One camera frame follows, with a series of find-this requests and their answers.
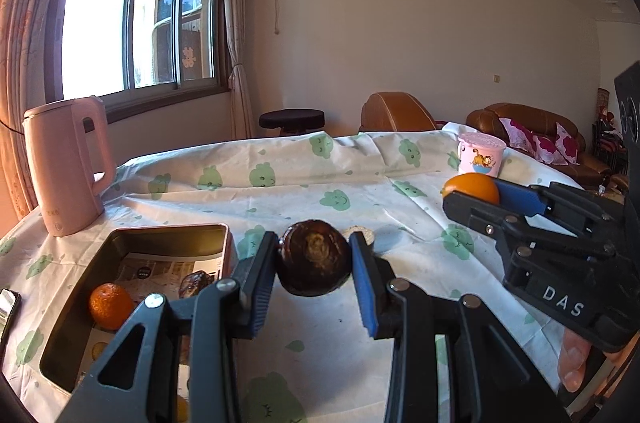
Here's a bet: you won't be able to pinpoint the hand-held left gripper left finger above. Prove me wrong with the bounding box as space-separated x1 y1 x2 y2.
55 231 279 423

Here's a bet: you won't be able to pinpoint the brown-framed window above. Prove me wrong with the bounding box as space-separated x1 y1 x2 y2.
45 0 227 124

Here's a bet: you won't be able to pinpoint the black phone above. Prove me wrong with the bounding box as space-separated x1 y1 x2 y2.
0 288 22 345

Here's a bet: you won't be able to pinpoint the pink tin box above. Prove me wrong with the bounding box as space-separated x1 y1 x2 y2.
38 223 232 396

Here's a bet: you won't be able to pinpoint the dark round stool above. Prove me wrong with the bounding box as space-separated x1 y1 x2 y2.
258 108 326 137

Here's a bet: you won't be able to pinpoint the dark brown water chestnut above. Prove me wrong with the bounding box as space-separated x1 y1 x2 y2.
276 219 353 297

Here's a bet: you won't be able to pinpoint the pink cartoon cup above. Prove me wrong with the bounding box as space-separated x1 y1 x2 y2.
457 132 508 178

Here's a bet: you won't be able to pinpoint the person's right hand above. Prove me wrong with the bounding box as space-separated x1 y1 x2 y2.
556 330 628 395

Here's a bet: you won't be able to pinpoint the purple passion fruit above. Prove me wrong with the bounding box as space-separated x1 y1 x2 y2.
179 271 213 300

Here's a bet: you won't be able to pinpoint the beige curtain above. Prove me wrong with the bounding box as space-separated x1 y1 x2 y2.
220 0 257 140

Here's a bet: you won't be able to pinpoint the pink electric kettle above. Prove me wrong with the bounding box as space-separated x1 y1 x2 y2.
22 96 117 237

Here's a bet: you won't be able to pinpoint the brown leather sofa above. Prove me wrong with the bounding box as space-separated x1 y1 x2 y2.
466 102 618 190

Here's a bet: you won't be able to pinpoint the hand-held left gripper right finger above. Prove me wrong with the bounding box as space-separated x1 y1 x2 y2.
348 231 572 423

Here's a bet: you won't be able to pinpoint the pink patterned curtain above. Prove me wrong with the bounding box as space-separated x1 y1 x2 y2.
0 0 98 226

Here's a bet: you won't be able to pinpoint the dark wooden chairs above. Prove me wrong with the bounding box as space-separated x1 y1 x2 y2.
592 88 628 176

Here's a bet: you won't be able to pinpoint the large orange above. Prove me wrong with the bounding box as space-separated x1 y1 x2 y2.
440 173 501 206

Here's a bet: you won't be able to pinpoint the mandarin orange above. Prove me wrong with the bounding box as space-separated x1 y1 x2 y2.
89 282 136 331

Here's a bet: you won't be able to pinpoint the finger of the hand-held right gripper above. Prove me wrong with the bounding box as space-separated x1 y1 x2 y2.
442 188 531 254
494 178 556 218

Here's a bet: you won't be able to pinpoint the brown leather chair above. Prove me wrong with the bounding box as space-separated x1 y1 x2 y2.
359 91 440 134

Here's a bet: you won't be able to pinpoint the layered cake cylinder back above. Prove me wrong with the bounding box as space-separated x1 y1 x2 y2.
342 225 377 250

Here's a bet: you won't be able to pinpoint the floral cushions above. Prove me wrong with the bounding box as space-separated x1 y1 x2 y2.
499 117 582 166

